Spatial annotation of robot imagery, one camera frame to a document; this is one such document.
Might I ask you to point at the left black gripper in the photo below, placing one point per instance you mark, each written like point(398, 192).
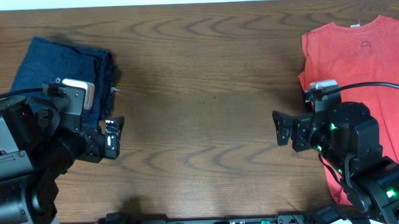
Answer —
point(106, 142)

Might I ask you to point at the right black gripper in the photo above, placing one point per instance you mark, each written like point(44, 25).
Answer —
point(286, 129)

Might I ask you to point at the navy blue shorts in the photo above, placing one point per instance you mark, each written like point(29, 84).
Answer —
point(48, 61)

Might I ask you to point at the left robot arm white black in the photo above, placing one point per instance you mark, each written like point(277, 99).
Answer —
point(39, 141)

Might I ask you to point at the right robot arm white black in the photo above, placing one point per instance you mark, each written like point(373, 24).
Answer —
point(346, 138)

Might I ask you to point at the folded navy blue garment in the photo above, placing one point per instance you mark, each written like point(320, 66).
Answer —
point(104, 78)

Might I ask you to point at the red t-shirt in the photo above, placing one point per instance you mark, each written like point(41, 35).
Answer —
point(368, 53)

